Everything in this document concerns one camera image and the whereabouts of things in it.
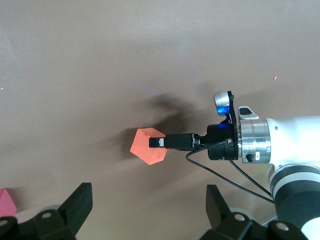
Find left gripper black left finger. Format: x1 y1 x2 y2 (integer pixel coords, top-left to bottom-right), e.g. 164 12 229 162
0 182 93 240

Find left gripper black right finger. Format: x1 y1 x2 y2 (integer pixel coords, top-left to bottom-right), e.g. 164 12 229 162
202 184 306 240

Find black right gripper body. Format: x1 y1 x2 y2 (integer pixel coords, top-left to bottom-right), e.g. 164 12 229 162
206 123 240 161

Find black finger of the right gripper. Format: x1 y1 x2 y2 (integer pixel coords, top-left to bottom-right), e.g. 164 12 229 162
148 133 207 152

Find orange foam cube block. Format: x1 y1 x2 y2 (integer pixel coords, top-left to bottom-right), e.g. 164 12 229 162
129 127 168 166

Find red foam cube block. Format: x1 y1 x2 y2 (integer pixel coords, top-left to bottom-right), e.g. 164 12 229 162
0 188 18 218

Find brown table mat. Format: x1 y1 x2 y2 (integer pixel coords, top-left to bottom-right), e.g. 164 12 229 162
0 0 320 240

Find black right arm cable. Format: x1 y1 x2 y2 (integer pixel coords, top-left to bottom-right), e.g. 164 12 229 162
185 138 276 203

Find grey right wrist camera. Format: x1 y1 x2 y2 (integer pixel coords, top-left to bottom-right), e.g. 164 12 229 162
213 90 237 118

